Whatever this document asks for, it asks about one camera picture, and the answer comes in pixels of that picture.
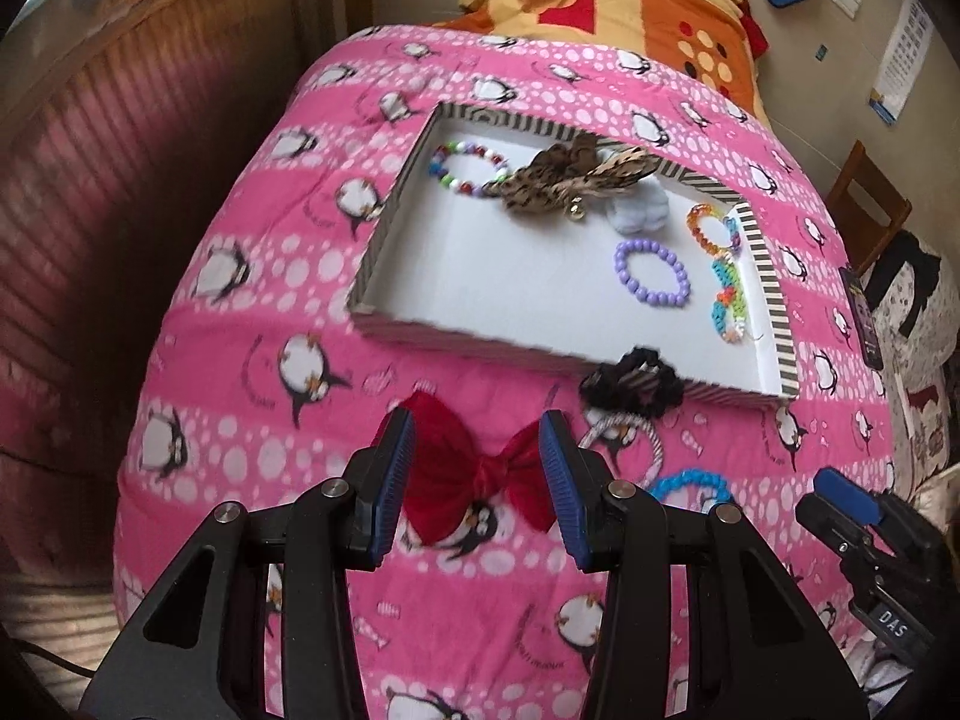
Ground orange bead bracelet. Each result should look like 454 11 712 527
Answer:
686 202 740 251

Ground multicolour bead bracelet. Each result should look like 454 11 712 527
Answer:
429 141 512 198

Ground pink penguin print blanket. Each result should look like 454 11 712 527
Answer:
111 24 901 720

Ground light blue bead bracelet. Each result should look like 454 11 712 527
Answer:
646 469 736 509

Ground black remote control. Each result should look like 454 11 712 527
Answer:
838 266 887 371

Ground brown wooden slatted headboard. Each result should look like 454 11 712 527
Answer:
0 0 353 646

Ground striped cardboard box tray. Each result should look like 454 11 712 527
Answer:
346 101 797 410

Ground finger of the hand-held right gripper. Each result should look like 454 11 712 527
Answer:
795 465 913 554

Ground purple bead bracelet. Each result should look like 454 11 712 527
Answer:
613 238 692 310

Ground white floral cushion black patches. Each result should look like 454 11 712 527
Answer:
859 229 960 511

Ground leopard print hair bow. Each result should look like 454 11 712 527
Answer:
491 141 661 226

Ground wooden chair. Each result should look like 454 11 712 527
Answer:
823 139 913 275

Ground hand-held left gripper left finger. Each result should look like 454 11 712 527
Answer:
79 409 417 720

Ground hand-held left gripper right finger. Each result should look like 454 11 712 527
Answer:
538 411 871 720

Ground orange floral pillow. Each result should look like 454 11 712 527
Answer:
435 0 770 125

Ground colourful woven band bracelet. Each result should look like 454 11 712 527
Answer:
709 214 751 346

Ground black white striped hair tie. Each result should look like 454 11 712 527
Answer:
577 412 667 492

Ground white fluffy pompom hair tie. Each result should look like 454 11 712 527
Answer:
604 176 672 235

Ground wall calendar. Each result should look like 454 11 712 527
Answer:
868 0 935 125

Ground black cable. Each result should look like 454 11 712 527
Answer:
0 634 92 682

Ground red velvet hair bow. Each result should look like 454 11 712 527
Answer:
401 390 560 547

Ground black lace scrunchie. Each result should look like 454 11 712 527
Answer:
579 346 687 418

